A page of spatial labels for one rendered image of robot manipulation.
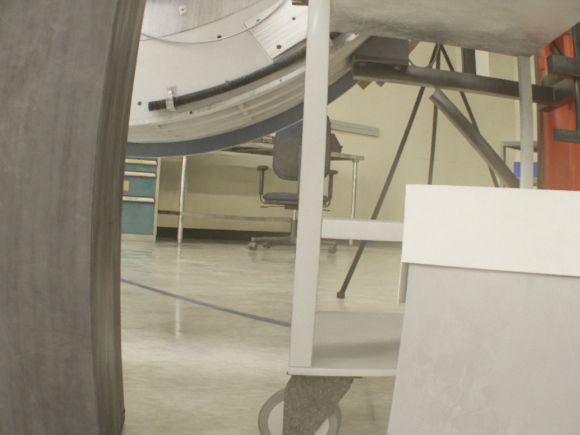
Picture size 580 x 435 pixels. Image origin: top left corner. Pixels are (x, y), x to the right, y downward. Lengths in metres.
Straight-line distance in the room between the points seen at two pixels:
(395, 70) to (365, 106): 7.33
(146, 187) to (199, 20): 4.80
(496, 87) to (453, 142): 8.49
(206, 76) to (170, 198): 6.03
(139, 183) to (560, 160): 4.70
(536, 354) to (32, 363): 0.50
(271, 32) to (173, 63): 0.20
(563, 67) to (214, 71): 0.72
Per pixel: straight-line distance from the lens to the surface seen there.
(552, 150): 2.01
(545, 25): 1.22
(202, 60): 1.53
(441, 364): 0.35
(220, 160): 7.82
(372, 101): 9.17
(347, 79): 1.95
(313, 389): 0.89
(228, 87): 1.49
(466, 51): 1.80
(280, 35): 1.51
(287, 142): 6.07
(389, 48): 1.70
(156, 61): 1.55
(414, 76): 1.75
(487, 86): 1.79
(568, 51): 1.86
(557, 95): 1.81
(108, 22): 0.70
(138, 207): 6.27
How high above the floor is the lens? 0.30
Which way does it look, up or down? 1 degrees up
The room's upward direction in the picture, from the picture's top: 3 degrees clockwise
